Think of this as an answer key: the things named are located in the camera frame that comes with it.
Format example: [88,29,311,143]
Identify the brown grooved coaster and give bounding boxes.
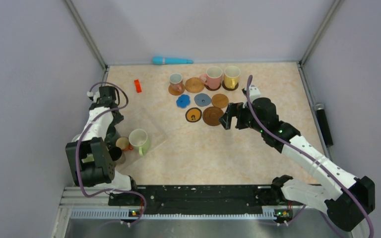
[202,106,224,126]

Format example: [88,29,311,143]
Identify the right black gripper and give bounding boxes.
[218,102,265,133]

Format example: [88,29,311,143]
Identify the plain pink mug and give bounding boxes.
[200,66,223,88]

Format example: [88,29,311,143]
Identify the dark green mug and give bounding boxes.
[105,126,121,146]

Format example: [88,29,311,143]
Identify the brown mug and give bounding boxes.
[109,147,126,164]

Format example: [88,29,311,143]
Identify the blue flower coaster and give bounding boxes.
[176,94,191,109]

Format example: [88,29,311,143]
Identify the woven rattan coaster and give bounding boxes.
[185,77,205,93]

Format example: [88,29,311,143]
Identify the yellow mug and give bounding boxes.
[223,65,241,88]

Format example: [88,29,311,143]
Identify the grey silicone coaster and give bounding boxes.
[194,93,211,107]

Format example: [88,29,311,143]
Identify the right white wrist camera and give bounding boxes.
[249,85,261,103]

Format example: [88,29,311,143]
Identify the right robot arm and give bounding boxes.
[219,97,376,238]

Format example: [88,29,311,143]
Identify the black microphone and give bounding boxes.
[314,103,334,147]

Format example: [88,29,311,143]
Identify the light wooden coaster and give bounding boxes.
[168,85,185,96]
[211,94,229,109]

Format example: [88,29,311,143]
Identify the light green mug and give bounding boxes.
[128,129,151,156]

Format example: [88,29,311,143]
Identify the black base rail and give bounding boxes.
[108,184,305,224]

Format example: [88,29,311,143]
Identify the turquoise microphone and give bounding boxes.
[152,56,193,65]

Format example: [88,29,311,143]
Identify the small orange cup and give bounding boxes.
[115,137,133,151]

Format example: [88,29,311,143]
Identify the dark wooden coaster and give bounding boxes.
[205,84,222,91]
[222,81,239,91]

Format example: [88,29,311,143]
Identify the brown paw print coaster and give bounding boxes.
[185,107,202,123]

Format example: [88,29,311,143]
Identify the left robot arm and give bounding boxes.
[65,83,139,205]

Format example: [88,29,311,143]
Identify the pink printed mug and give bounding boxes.
[169,73,185,93]

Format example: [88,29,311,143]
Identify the red block near cups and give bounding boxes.
[134,79,142,93]

